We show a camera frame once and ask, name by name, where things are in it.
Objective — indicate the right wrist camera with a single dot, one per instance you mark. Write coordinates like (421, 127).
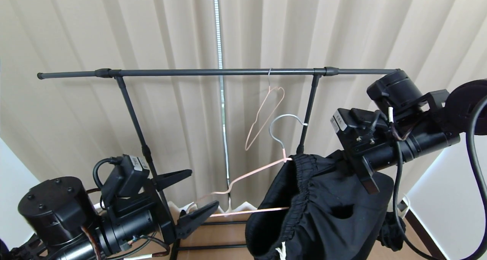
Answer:
(354, 130)

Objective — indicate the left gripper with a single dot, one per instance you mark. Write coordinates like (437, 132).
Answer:
(129, 225)

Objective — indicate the beige curtain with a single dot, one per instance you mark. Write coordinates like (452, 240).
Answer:
(342, 31)

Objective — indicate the black shorts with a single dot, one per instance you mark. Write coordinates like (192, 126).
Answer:
(323, 214)

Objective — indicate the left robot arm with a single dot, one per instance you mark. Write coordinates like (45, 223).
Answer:
(57, 206)

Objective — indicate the black garment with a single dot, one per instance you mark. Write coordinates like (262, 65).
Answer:
(390, 233)

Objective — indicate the black clothes rack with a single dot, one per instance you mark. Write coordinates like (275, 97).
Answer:
(171, 72)

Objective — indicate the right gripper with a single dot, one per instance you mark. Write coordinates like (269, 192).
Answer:
(418, 145)

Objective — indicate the pink clothes hanger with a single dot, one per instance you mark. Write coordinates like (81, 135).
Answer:
(268, 81)
(247, 211)

